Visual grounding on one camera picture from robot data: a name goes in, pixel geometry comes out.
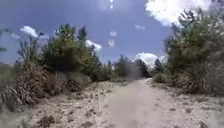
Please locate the pale sandy dirt path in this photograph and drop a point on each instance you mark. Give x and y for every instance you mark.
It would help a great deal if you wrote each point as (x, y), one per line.
(138, 103)

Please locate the green trees and dry bushes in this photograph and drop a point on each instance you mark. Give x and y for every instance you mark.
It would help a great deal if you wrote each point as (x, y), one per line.
(63, 56)
(196, 53)

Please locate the stony leaf-littered verge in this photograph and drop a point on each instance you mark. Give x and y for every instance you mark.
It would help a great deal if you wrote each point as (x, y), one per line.
(193, 106)
(71, 106)

